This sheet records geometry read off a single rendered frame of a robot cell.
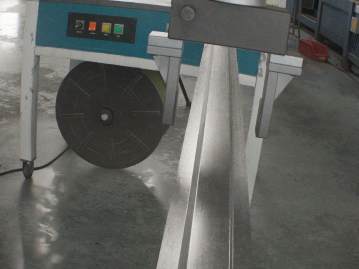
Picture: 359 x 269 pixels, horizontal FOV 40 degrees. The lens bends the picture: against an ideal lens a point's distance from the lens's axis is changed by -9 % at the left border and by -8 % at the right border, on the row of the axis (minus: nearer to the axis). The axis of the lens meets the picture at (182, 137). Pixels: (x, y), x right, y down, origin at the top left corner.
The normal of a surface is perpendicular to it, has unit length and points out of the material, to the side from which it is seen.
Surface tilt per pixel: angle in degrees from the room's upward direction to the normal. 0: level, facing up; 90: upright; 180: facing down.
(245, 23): 90
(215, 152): 0
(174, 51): 90
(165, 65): 90
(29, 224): 0
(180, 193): 0
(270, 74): 90
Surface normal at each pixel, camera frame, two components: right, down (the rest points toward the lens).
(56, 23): -0.18, 0.33
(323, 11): -0.99, 0.00
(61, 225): 0.11, -0.93
